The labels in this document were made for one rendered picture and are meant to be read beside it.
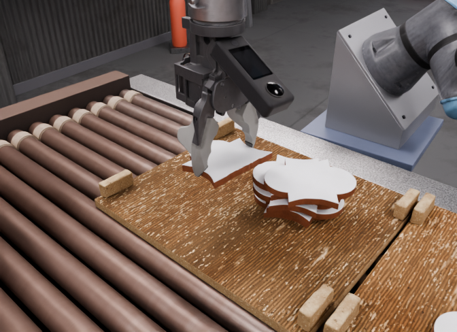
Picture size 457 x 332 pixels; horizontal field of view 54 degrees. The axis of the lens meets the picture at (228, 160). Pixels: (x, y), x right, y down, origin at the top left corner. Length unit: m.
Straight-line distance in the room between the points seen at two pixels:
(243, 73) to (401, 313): 0.35
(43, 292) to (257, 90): 0.38
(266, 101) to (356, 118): 0.57
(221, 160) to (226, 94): 0.11
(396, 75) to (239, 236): 0.54
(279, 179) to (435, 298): 0.26
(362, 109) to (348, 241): 0.45
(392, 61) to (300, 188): 0.46
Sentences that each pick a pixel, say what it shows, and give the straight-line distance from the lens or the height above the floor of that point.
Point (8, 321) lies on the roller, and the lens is 0.65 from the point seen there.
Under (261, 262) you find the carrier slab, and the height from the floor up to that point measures 0.94.
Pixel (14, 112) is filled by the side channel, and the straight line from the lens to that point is 1.10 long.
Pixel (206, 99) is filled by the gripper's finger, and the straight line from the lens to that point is 0.58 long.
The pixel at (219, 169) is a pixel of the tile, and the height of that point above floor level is 1.04.
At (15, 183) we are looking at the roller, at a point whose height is 0.92.
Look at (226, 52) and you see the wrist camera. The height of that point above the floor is 1.20.
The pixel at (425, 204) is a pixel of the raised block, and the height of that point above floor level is 0.96.
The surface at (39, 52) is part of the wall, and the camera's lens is 3.89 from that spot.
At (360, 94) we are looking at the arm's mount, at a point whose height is 0.98.
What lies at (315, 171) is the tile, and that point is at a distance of 0.70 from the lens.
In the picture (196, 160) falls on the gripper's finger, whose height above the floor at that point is 1.06.
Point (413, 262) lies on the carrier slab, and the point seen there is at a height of 0.94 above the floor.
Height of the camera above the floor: 1.38
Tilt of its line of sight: 32 degrees down
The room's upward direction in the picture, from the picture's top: straight up
